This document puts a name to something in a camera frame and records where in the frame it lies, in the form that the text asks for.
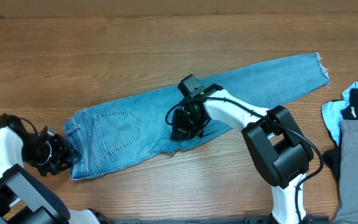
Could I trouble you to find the light blue denim jeans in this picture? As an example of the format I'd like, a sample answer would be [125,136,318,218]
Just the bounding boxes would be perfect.
[63,53,329,180]

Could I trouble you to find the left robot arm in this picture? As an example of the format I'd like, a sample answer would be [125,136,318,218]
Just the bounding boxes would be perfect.
[0,113,111,224]

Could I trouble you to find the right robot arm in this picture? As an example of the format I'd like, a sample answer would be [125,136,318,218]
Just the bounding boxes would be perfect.
[166,75,313,223]

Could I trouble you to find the light blue cloth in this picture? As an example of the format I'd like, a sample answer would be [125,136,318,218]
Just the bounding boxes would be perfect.
[322,82,358,146]

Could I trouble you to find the black garment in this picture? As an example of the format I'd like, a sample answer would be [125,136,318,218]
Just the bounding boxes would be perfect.
[323,89,358,183]

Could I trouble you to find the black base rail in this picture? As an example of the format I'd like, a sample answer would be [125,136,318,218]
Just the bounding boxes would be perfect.
[101,214,332,224]

